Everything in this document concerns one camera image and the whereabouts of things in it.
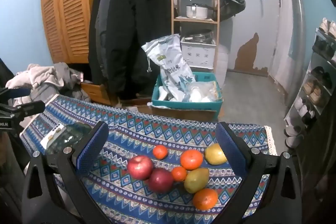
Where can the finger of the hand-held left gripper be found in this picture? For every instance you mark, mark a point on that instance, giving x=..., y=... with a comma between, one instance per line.
x=30, y=108
x=18, y=92

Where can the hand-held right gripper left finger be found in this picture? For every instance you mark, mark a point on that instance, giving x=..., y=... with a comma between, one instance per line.
x=90, y=148

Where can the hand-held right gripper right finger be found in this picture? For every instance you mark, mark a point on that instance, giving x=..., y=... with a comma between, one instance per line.
x=231, y=150

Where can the dark glass bowl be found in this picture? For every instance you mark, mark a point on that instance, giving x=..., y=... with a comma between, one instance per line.
x=72, y=134

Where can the large orange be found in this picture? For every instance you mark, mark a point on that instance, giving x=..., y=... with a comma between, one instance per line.
x=205, y=198
x=192, y=159

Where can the small orange tangerine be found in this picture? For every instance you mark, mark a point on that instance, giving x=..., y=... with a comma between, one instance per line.
x=160, y=151
x=179, y=173

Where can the dark red apple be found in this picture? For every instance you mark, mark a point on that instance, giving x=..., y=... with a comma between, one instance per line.
x=160, y=180

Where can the grey printed garment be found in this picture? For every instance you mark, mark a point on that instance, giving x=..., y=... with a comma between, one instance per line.
x=44, y=92

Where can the black bag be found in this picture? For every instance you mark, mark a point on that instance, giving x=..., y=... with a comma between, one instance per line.
x=5, y=71

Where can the pile of grey white clothes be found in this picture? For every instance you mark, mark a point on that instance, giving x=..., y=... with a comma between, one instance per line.
x=39, y=74

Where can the light grey garment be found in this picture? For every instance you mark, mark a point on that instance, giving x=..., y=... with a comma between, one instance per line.
x=65, y=71

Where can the dark grey garment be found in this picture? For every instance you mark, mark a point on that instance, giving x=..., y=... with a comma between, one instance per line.
x=80, y=95

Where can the wooden drawer box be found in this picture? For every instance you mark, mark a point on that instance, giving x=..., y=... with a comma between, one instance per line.
x=97, y=92

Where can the blue patterned tablecloth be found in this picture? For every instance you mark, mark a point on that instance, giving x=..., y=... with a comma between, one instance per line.
x=147, y=129

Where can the large cardboard box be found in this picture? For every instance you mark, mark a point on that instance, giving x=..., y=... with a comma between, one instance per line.
x=183, y=114

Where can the small white carton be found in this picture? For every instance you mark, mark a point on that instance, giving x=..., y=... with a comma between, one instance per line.
x=81, y=77

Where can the clear plastic bags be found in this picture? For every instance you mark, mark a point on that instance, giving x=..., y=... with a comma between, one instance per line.
x=202, y=92

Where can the teal plastic crate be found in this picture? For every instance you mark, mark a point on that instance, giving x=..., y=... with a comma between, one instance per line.
x=183, y=106

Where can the dark coat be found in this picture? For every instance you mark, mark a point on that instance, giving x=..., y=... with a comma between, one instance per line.
x=93, y=56

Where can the wooden louvered wardrobe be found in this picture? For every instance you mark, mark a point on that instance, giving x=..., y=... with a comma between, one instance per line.
x=73, y=16

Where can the white lattice storage box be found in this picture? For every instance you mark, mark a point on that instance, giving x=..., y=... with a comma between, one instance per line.
x=199, y=56

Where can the group of assorted shoes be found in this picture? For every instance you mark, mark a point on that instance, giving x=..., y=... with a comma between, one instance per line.
x=315, y=92

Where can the white rice bag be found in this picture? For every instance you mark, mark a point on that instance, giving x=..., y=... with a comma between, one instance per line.
x=170, y=64

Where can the grey shoe rack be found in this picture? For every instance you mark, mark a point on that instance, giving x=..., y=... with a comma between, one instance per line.
x=308, y=74

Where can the steel pot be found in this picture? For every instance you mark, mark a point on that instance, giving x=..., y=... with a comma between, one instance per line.
x=199, y=35

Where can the grey jacket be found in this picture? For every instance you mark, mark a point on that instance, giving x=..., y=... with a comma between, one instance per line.
x=105, y=1

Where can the black hooded jacket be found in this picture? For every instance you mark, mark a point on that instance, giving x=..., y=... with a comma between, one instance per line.
x=136, y=29

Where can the white cooking pot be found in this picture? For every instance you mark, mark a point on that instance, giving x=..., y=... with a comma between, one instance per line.
x=197, y=12

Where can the white door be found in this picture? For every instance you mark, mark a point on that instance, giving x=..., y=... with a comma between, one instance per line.
x=278, y=16

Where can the grey hanging bag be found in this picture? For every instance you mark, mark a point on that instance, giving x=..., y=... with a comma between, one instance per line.
x=231, y=3

